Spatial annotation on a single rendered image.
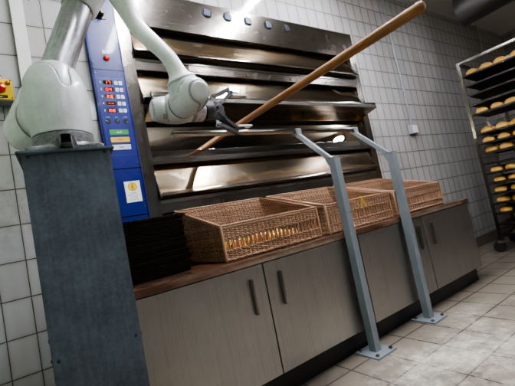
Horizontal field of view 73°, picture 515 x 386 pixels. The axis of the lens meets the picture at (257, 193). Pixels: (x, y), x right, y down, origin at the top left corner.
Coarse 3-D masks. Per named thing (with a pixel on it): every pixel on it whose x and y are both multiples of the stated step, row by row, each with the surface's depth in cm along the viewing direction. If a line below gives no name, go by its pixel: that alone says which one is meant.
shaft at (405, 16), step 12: (408, 12) 91; (420, 12) 89; (384, 24) 98; (396, 24) 94; (372, 36) 100; (384, 36) 99; (348, 48) 108; (360, 48) 105; (336, 60) 112; (312, 72) 122; (324, 72) 118; (300, 84) 127; (276, 96) 140; (288, 96) 136; (264, 108) 147; (240, 120) 163; (204, 144) 197
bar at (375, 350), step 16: (304, 128) 193; (320, 128) 200; (336, 128) 207; (352, 128) 215; (336, 160) 169; (336, 176) 168; (400, 176) 196; (336, 192) 169; (400, 192) 194; (400, 208) 195; (352, 224) 167; (352, 240) 165; (416, 240) 194; (352, 256) 166; (416, 256) 191; (416, 272) 192; (368, 304) 164; (368, 320) 163; (416, 320) 190; (432, 320) 184; (368, 336) 164; (368, 352) 163; (384, 352) 160
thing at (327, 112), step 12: (156, 96) 171; (228, 108) 200; (240, 108) 205; (252, 108) 209; (276, 108) 219; (288, 108) 225; (300, 108) 230; (312, 108) 236; (324, 108) 242; (336, 108) 249; (348, 108) 255; (360, 108) 263; (372, 108) 271; (204, 120) 205; (252, 120) 225; (264, 120) 231; (276, 120) 236; (288, 120) 243; (300, 120) 249; (312, 120) 256; (324, 120) 263; (336, 120) 271; (348, 120) 279
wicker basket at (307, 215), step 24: (192, 216) 182; (216, 216) 189; (240, 216) 197; (264, 216) 205; (288, 216) 160; (312, 216) 168; (192, 240) 164; (216, 240) 183; (264, 240) 151; (288, 240) 158
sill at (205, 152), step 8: (288, 144) 234; (296, 144) 238; (304, 144) 242; (320, 144) 251; (328, 144) 255; (336, 144) 260; (344, 144) 265; (352, 144) 270; (360, 144) 276; (368, 144) 282; (152, 152) 180; (160, 152) 183; (168, 152) 185; (176, 152) 188; (184, 152) 190; (192, 152) 193; (200, 152) 196; (208, 152) 199; (216, 152) 202; (224, 152) 204; (232, 152) 208; (240, 152) 211
